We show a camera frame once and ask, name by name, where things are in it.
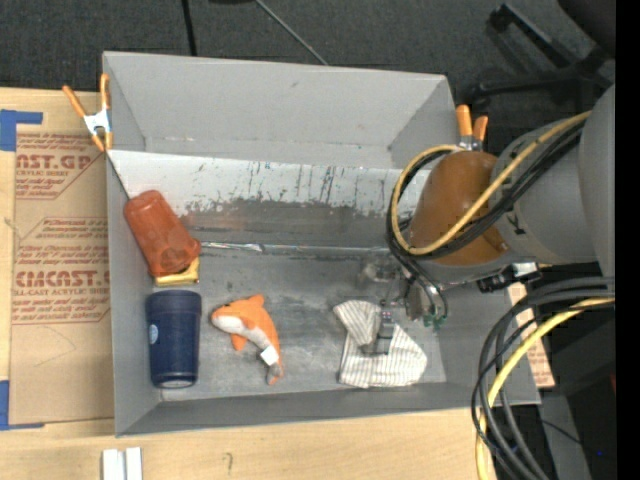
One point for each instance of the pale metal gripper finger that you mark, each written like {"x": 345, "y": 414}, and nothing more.
{"x": 384, "y": 335}

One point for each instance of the white striped cloth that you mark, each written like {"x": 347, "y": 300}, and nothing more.
{"x": 395, "y": 368}

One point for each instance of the grey metal bin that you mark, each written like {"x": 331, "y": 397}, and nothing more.
{"x": 300, "y": 273}

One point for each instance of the orange and white toy dolphin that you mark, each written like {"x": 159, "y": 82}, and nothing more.
{"x": 255, "y": 325}

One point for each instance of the dark blue cup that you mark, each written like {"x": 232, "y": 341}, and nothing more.
{"x": 172, "y": 338}

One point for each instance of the yellow sponge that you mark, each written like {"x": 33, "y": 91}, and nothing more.
{"x": 175, "y": 279}

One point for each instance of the clear orange plastic cup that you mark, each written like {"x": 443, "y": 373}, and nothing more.
{"x": 157, "y": 233}

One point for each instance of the brown cardboard board, red print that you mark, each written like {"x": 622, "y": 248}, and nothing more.
{"x": 55, "y": 318}

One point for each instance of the black cylinder on white bracket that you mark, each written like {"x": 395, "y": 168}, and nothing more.
{"x": 495, "y": 282}

